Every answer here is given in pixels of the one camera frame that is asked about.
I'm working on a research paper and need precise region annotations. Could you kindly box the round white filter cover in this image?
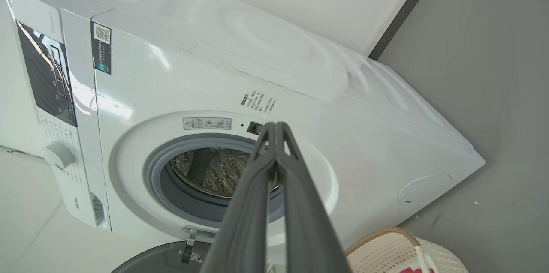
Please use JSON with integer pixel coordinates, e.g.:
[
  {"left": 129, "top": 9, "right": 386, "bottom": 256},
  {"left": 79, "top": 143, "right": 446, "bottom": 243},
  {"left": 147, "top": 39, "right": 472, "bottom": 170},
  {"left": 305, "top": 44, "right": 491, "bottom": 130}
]
[{"left": 398, "top": 174, "right": 453, "bottom": 205}]

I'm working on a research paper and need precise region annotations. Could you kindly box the stainless steel washing machine drum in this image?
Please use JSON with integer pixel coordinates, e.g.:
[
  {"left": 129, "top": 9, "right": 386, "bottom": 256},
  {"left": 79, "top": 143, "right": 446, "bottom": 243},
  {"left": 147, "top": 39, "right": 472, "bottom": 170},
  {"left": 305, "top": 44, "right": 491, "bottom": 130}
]
[{"left": 169, "top": 148, "right": 279, "bottom": 198}]

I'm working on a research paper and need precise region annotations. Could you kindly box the black washer display panel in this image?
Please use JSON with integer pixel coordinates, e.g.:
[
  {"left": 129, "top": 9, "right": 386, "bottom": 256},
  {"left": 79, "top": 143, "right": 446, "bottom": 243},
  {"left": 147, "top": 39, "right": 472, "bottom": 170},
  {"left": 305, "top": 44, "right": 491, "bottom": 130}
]
[{"left": 16, "top": 20, "right": 78, "bottom": 127}]

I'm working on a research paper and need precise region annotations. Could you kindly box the grey washer door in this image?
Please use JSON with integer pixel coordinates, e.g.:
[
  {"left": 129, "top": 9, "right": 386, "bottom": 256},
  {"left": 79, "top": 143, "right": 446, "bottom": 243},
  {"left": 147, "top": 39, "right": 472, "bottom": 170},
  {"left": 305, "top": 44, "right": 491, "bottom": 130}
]
[{"left": 111, "top": 241, "right": 215, "bottom": 273}]

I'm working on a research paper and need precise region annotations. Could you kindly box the grey rubber door gasket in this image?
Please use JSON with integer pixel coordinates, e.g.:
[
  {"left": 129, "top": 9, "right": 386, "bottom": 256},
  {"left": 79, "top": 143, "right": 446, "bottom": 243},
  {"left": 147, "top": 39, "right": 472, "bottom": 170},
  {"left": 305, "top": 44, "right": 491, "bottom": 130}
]
[{"left": 144, "top": 134, "right": 286, "bottom": 228}]

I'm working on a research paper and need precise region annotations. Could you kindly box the white round program knob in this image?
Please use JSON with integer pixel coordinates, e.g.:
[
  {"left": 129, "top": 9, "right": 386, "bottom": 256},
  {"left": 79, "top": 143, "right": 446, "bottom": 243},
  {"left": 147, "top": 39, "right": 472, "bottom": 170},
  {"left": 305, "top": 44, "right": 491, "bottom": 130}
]
[{"left": 43, "top": 141, "right": 75, "bottom": 170}]

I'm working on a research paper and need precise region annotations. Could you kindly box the cream perforated laundry basket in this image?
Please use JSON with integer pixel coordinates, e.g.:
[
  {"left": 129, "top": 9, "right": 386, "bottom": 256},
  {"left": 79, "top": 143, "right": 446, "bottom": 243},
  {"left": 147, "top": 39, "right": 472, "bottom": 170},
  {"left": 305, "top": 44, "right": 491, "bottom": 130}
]
[{"left": 345, "top": 227, "right": 469, "bottom": 273}]

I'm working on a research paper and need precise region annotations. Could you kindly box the black QR code sticker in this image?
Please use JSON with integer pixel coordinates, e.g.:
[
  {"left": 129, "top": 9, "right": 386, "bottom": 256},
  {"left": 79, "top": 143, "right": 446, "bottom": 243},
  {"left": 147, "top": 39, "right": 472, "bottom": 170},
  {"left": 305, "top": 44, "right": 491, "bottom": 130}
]
[{"left": 91, "top": 22, "right": 112, "bottom": 75}]

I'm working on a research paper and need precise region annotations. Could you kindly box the warning label sticker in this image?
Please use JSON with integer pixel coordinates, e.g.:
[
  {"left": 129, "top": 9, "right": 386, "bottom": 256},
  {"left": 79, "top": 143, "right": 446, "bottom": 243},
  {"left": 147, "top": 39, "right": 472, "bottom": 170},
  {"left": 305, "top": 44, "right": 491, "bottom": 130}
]
[{"left": 184, "top": 117, "right": 232, "bottom": 130}]

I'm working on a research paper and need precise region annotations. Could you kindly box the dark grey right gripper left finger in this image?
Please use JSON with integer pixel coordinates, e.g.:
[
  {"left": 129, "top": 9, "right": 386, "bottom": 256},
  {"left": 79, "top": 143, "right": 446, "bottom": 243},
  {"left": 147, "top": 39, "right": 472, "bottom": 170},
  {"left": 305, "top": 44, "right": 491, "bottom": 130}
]
[{"left": 199, "top": 122, "right": 276, "bottom": 273}]

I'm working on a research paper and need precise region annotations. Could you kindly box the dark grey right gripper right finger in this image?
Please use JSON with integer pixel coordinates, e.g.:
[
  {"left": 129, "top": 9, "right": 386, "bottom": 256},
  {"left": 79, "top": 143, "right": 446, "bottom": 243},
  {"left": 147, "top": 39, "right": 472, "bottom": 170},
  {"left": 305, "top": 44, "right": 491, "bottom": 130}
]
[{"left": 276, "top": 122, "right": 352, "bottom": 273}]

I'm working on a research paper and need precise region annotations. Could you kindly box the white front-load washing machine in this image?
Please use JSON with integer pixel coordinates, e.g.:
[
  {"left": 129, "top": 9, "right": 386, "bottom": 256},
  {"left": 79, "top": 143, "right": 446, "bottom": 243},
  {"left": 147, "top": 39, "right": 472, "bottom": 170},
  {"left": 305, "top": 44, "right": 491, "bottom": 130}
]
[{"left": 2, "top": 0, "right": 486, "bottom": 265}]

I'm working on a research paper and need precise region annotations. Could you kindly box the white detergent drawer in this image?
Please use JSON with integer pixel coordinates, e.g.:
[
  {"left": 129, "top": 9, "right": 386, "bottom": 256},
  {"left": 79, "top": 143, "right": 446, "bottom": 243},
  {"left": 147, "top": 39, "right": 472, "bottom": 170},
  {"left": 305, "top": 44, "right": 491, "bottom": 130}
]
[{"left": 64, "top": 187, "right": 108, "bottom": 228}]

